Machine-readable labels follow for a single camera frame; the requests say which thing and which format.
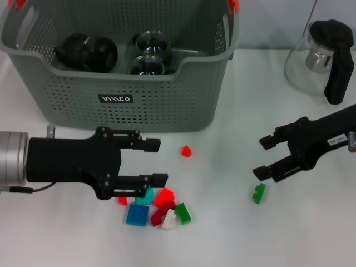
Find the thin white pole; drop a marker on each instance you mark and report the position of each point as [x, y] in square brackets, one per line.
[312, 14]

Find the orange-red sloped brick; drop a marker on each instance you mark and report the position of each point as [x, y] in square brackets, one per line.
[163, 197]

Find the grey perforated storage bin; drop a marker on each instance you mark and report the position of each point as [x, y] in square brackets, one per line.
[167, 105]

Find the tiny red brick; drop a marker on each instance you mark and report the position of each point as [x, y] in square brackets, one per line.
[122, 200]

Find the dark red curved brick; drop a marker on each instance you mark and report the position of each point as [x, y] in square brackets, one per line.
[157, 217]

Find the bright green brick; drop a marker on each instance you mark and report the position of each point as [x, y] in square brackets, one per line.
[258, 194]

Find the black clay teapot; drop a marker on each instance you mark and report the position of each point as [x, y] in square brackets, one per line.
[69, 51]

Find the dark green brick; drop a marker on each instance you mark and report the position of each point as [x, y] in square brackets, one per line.
[183, 214]

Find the blue flat square plate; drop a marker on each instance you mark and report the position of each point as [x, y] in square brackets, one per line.
[137, 215]

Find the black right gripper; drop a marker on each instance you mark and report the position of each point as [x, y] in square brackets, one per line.
[320, 133]

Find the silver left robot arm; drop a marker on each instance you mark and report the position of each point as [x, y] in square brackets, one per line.
[12, 158]

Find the small red cube block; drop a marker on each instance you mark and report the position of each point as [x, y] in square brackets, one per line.
[187, 151]

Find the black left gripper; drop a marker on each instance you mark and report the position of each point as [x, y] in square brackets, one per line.
[72, 161]

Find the white stepped brick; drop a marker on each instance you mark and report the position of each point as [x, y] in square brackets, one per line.
[169, 221]

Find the teal square brick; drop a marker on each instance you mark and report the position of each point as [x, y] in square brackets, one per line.
[148, 197]

